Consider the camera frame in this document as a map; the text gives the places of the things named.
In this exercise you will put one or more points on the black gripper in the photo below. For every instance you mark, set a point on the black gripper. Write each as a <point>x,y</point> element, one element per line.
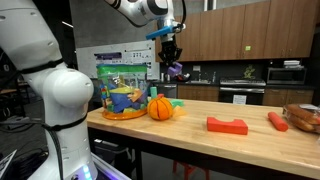
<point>169,45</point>

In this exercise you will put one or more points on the purple foam arch block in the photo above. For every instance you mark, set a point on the purple foam arch block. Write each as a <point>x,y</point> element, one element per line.
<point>174,69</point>

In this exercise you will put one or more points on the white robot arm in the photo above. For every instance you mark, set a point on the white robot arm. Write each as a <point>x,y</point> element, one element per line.
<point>60,93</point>

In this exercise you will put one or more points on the red foam arch block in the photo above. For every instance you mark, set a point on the red foam arch block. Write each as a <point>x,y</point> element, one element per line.
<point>226,126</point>

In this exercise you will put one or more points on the dish rack with dishes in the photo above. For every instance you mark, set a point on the dish rack with dishes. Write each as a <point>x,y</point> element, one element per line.
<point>182,77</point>

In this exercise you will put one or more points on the stainless steel dishwasher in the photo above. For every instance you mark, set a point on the stainless steel dishwasher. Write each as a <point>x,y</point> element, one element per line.
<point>166,90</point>

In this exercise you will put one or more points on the whiteboard with posters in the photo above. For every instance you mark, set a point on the whiteboard with posters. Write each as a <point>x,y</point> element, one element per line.
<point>133,53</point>

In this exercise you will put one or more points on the kitchen sink with faucet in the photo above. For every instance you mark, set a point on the kitchen sink with faucet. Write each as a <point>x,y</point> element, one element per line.
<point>198,81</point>

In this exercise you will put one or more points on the green foam cylinder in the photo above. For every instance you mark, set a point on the green foam cylinder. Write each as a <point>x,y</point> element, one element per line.
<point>153,92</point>

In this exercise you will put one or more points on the wooden lower cabinet under sink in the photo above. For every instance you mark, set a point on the wooden lower cabinet under sink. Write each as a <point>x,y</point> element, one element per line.
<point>196,92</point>

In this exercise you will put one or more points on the green foam block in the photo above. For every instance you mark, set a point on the green foam block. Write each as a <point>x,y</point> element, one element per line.
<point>176,102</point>

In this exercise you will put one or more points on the orange plush basketball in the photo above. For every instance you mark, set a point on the orange plush basketball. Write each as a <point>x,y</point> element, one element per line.
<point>160,107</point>

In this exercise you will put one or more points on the pale yellow foam block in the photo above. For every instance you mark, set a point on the pale yellow foam block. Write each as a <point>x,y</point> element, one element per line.
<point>179,111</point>

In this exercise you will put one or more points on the large yellow foam block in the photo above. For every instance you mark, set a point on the large yellow foam block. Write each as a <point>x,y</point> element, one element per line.
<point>122,90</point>

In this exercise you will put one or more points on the large blue foam block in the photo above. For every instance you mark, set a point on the large blue foam block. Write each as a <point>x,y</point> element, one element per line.
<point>121,101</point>

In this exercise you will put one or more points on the green sticker on cabinet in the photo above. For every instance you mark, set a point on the green sticker on cabinet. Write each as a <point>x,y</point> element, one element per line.
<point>248,48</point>

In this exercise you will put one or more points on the stainless steel oven range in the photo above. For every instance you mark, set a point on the stainless steel oven range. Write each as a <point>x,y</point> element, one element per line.
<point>241,88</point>

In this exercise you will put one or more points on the wooden upper kitchen cabinets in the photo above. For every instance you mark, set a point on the wooden upper kitchen cabinets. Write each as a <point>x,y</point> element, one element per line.
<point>250,30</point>

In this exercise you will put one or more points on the round wooden stool red legs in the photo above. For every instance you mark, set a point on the round wooden stool red legs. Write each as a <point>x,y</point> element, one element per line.
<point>188,170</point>

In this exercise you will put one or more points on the black microwave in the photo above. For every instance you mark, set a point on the black microwave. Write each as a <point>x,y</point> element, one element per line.
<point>286,75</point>

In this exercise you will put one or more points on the stack of white plates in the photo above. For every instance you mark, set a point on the stack of white plates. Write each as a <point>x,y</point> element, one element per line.
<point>291,63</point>

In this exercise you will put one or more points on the orange carrot toy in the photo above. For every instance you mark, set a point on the orange carrot toy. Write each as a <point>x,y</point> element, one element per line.
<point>277,121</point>

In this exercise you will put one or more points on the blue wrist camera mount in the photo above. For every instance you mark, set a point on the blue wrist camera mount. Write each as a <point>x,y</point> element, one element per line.
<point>160,32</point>

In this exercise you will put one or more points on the white paper on wall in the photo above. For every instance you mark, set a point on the white paper on wall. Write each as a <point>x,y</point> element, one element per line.
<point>196,68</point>

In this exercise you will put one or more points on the green wall plant figure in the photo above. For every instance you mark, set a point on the green wall plant figure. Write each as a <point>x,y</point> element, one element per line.
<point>248,71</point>

